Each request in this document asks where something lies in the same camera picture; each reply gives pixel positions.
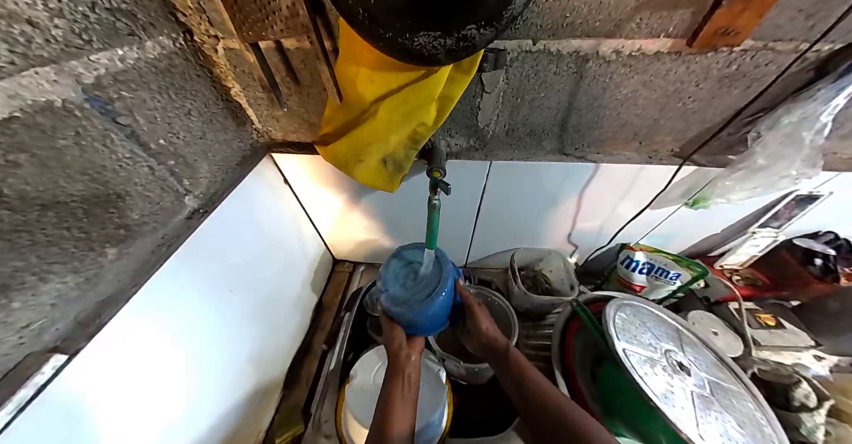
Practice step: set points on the person's left hand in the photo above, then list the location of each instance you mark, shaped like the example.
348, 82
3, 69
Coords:
399, 343

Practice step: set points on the person's right hand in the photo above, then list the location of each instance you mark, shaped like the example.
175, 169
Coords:
480, 327

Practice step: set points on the person's right fingers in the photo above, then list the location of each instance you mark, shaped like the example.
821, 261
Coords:
463, 331

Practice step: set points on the person's right index finger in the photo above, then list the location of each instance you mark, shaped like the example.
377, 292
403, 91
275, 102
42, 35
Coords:
465, 295

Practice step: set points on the person's left fingers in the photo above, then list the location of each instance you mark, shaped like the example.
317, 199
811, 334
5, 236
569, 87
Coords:
388, 325

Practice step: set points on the blue plastic container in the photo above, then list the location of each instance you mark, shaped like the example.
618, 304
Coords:
419, 307

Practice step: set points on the person's right forearm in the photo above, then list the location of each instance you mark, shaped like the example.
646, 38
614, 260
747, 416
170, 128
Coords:
546, 401

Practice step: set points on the person's left forearm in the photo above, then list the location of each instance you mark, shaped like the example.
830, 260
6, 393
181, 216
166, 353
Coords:
397, 397

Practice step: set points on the silver metal pot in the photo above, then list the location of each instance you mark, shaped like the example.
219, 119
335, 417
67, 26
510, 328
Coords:
496, 311

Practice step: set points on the translucent square plastic tub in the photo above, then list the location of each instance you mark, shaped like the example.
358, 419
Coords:
542, 291

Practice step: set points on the wooden plank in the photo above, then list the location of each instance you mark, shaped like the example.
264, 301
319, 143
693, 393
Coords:
313, 351

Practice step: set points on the metal kitchen sink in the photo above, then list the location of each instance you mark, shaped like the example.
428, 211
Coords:
333, 397

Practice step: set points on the metal water tap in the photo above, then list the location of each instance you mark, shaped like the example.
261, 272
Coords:
436, 163

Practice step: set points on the green plastic basin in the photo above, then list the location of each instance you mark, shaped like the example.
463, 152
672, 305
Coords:
619, 391

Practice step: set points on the green white detergent pouch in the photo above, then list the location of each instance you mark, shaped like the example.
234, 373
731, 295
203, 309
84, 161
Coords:
655, 272

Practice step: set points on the yellow cloth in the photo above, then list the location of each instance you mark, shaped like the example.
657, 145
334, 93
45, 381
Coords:
379, 117

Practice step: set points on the round perforated metal lid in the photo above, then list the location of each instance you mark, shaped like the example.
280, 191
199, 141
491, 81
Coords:
692, 391

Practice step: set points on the white round plastic lid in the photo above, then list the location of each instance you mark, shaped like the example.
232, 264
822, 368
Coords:
715, 333

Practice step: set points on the red tray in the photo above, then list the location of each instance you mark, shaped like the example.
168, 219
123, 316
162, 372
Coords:
752, 289

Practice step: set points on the large black round container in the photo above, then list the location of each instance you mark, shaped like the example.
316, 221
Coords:
432, 4

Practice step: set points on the white box with yellow label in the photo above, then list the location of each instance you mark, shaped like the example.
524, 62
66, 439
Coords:
772, 327

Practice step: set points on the white framed rectangular device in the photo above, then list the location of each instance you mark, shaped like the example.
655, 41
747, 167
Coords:
772, 229

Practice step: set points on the black plastic bag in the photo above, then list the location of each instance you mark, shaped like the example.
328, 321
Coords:
822, 254

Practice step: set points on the clear plastic bag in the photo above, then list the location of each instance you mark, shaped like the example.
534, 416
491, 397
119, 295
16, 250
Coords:
792, 141

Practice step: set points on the orange wooden piece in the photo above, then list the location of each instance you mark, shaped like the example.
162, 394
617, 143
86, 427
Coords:
739, 8

